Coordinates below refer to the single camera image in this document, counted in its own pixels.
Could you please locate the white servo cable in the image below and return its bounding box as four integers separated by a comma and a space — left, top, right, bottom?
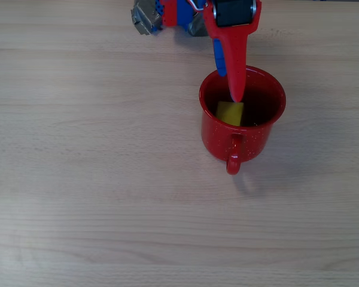
187, 0, 205, 12

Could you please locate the red speckled enamel mug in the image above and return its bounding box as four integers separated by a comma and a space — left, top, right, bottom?
198, 65, 287, 176

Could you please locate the yellow-green toy block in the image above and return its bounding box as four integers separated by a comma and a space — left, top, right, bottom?
214, 100, 245, 127

